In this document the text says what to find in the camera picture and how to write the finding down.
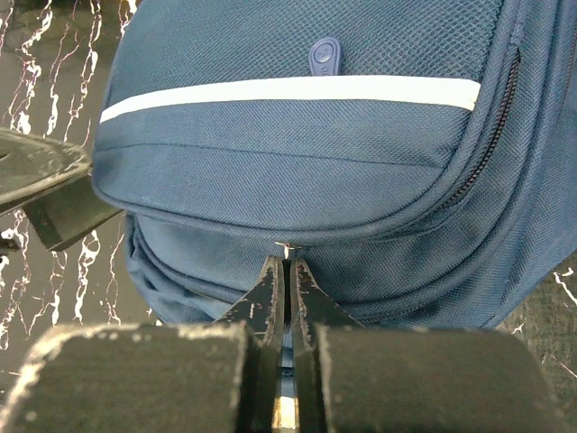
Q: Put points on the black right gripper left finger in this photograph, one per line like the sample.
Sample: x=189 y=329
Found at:
x=218 y=377

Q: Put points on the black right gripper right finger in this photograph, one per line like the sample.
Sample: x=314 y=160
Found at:
x=350 y=378

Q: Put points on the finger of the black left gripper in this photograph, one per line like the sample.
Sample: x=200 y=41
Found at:
x=50 y=181

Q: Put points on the navy blue student backpack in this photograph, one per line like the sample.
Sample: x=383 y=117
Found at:
x=419 y=155

